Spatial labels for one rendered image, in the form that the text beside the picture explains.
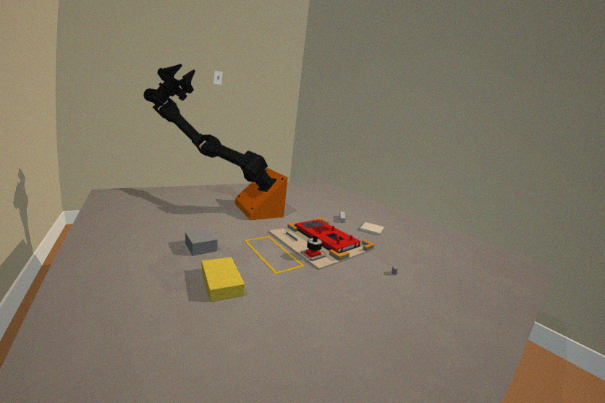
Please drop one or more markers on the beige flat rectangular tile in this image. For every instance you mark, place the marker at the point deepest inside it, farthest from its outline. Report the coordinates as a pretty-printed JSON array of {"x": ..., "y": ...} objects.
[{"x": 371, "y": 228}]

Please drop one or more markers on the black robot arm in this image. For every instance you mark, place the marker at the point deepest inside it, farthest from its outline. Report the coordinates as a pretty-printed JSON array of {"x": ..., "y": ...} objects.
[{"x": 252, "y": 164}]

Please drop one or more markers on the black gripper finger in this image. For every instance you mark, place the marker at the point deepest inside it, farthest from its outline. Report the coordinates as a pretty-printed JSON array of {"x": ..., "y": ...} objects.
[
  {"x": 173, "y": 70},
  {"x": 189, "y": 76}
]

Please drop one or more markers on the black tyre with grey wheel rim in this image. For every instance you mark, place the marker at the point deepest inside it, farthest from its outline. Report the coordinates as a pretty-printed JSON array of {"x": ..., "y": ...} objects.
[{"x": 314, "y": 245}]

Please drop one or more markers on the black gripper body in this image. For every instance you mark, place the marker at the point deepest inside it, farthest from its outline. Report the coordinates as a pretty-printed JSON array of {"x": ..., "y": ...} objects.
[{"x": 170, "y": 84}]

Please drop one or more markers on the yellow rectangular block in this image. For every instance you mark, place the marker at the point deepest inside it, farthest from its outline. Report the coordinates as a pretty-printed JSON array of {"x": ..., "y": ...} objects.
[{"x": 222, "y": 279}]

